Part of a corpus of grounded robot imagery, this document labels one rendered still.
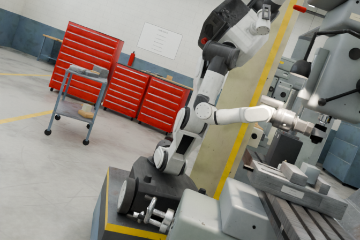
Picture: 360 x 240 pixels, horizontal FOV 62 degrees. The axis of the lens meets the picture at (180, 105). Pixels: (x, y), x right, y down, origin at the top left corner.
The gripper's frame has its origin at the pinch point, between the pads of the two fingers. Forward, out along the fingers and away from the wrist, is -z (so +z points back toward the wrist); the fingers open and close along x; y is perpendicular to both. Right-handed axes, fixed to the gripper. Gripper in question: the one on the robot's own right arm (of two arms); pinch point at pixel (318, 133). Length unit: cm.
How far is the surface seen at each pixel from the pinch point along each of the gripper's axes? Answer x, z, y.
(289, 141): 33.2, 7.3, 10.5
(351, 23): -13.8, 5.6, -41.0
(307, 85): -5.0, 10.9, -16.1
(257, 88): 165, 46, -14
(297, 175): -15.2, 2.7, 16.9
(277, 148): 32.7, 11.3, 16.5
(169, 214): -14, 43, 55
